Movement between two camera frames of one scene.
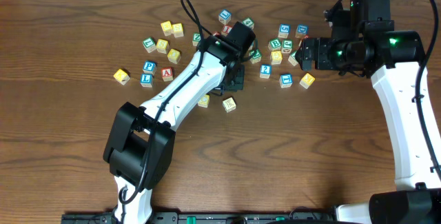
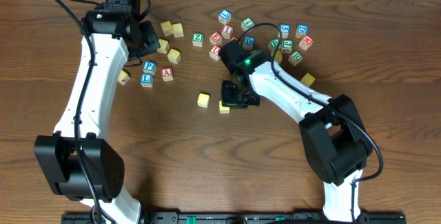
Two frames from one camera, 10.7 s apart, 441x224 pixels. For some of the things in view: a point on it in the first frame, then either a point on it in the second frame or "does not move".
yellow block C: (204, 101) does not move
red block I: (227, 28) does not move
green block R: (292, 59) does not move
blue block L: (147, 80) does not move
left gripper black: (234, 80) -> (150, 38)
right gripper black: (307, 54) -> (236, 94)
